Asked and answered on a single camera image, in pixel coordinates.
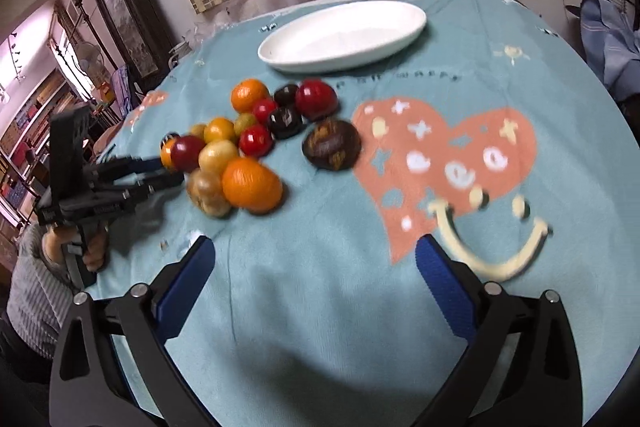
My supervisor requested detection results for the small orange kumquat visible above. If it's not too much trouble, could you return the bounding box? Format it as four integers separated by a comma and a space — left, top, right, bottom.
203, 117, 238, 143

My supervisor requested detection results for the large front orange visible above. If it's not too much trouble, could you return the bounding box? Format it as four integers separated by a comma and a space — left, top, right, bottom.
221, 157, 283, 215

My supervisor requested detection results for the small green-yellow fruit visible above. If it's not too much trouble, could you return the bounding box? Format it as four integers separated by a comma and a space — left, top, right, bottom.
233, 113, 257, 138

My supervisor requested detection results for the dark cherry front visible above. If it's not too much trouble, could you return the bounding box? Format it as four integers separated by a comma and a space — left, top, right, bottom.
268, 107, 305, 141

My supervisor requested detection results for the dark cherry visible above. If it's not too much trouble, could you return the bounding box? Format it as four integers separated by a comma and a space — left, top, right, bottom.
268, 107, 305, 141
273, 83, 298, 107

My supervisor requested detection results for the dark cherry back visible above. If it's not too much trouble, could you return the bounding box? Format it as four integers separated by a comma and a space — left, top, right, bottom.
273, 83, 298, 107

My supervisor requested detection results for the large red plum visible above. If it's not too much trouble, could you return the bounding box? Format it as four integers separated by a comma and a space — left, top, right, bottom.
295, 79, 338, 121

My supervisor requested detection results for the dark brown wrinkled fruit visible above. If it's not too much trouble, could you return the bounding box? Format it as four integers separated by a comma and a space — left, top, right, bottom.
302, 118, 361, 171

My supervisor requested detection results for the striped sleeve forearm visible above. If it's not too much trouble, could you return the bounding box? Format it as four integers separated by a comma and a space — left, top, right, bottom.
6, 225, 75, 360

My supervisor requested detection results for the person's left hand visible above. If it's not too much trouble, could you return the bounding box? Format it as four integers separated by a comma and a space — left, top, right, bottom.
42, 227, 108, 272

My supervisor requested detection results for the small orange left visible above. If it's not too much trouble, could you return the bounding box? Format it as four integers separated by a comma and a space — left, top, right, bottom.
160, 134, 178, 170

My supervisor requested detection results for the dark red plum left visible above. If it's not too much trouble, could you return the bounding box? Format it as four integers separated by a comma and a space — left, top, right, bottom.
170, 134, 206, 173

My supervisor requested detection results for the brown longan lower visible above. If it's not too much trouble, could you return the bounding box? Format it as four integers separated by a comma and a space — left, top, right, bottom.
186, 169, 231, 218

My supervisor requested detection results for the yellow longan upper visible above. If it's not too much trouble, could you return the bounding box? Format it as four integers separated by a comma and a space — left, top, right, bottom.
198, 140, 240, 176

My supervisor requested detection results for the wooden bookshelf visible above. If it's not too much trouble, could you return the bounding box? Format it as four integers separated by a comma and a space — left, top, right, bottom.
1, 68, 77, 230

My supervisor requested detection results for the small yellow fruit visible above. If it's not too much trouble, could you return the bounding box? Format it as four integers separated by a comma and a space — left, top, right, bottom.
189, 124, 206, 139

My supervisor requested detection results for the red cherry tomato front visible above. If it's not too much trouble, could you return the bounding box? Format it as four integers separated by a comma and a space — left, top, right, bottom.
239, 124, 273, 158

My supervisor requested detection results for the red cherry tomato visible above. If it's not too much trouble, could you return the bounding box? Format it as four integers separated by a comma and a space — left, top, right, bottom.
239, 124, 273, 158
252, 98, 280, 128

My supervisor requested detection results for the dark framed picture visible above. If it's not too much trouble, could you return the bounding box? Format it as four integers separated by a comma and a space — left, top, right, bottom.
96, 0, 176, 93

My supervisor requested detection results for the red cherry tomato back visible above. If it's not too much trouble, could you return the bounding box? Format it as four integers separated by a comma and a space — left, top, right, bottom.
252, 98, 280, 128

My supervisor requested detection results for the white oval plate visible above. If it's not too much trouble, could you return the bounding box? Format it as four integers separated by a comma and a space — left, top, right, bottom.
257, 0, 427, 74

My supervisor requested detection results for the teal printed tablecloth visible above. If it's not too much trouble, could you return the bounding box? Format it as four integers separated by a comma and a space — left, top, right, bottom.
90, 0, 639, 426

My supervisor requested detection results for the blue clothes pile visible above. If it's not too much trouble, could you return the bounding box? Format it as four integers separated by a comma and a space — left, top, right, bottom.
577, 0, 639, 103

